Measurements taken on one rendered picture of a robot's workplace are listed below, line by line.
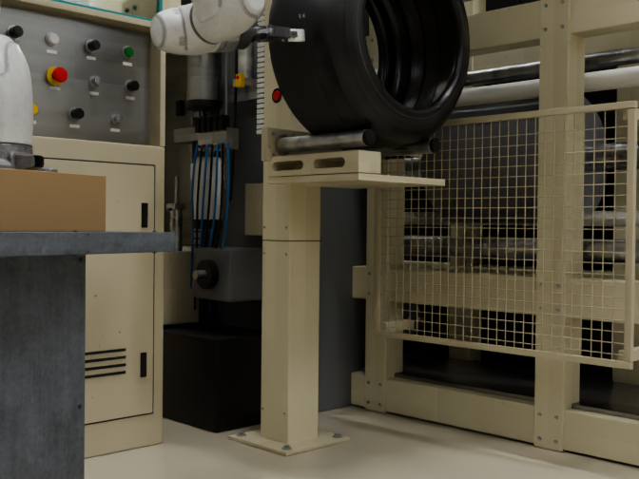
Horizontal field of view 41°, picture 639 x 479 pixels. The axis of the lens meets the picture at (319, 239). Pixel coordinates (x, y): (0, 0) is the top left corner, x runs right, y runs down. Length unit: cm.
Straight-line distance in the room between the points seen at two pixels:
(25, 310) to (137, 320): 96
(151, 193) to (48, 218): 97
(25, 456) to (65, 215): 45
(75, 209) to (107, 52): 99
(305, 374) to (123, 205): 75
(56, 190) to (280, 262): 106
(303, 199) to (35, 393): 118
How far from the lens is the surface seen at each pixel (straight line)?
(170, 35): 193
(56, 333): 170
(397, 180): 232
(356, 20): 221
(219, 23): 186
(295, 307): 256
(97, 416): 255
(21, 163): 167
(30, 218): 162
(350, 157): 223
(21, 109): 171
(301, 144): 240
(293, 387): 259
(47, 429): 172
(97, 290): 249
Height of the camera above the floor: 67
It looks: 1 degrees down
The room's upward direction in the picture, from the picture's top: 1 degrees clockwise
